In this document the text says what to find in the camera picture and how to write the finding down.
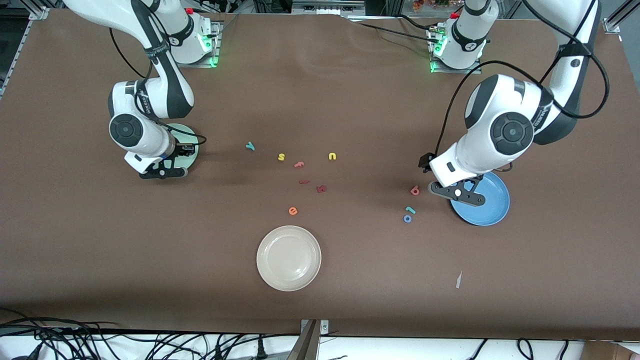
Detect black base cable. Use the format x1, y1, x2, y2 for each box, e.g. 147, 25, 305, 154
347, 14, 436, 46

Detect blue plate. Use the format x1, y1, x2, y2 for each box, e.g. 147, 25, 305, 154
450, 170, 511, 227

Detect cream white plate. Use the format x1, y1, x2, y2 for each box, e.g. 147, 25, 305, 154
256, 225, 322, 292

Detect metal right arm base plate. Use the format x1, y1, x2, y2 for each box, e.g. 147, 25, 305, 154
166, 21, 222, 69

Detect aluminium frame profile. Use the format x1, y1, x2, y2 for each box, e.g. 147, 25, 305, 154
0, 6, 51, 101
602, 0, 640, 35

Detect brown table cover sheet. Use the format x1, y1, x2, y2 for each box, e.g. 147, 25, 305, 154
0, 7, 640, 342

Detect grey metal box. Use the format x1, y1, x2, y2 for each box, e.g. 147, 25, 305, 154
291, 0, 366, 16

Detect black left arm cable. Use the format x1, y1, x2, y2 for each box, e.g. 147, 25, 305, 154
432, 0, 611, 156

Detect orange flowers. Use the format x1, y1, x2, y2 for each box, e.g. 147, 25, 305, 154
412, 0, 451, 12

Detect long black looping cable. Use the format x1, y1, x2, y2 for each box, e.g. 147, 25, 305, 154
108, 25, 151, 80

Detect cardboard box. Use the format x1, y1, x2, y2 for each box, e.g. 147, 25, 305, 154
582, 341, 640, 360

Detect metal edge bracket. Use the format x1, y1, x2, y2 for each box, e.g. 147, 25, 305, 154
300, 319, 330, 360

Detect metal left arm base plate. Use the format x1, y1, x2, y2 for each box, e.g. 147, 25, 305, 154
428, 26, 484, 75

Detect pale green plate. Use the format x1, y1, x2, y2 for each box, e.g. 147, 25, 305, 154
162, 123, 200, 173

